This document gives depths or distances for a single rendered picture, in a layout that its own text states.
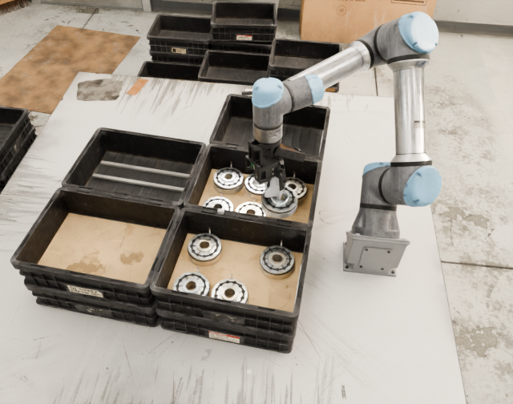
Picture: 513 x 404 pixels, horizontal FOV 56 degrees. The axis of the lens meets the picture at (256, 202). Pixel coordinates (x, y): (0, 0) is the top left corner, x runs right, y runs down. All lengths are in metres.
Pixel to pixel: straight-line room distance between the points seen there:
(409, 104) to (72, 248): 1.08
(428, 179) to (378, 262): 0.33
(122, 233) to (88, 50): 2.74
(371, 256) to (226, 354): 0.54
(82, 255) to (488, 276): 1.97
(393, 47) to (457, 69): 2.71
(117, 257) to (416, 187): 0.89
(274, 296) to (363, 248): 0.33
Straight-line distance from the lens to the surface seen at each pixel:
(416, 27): 1.43
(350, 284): 1.60
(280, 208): 1.35
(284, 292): 1.40
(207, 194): 1.63
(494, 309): 2.61
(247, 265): 1.44
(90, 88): 2.41
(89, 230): 1.60
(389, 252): 1.54
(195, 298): 1.27
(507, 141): 3.56
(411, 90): 1.43
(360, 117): 2.22
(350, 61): 1.47
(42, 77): 3.93
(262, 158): 1.26
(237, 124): 1.91
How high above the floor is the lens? 2.02
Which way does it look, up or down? 48 degrees down
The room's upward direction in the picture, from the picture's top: 2 degrees clockwise
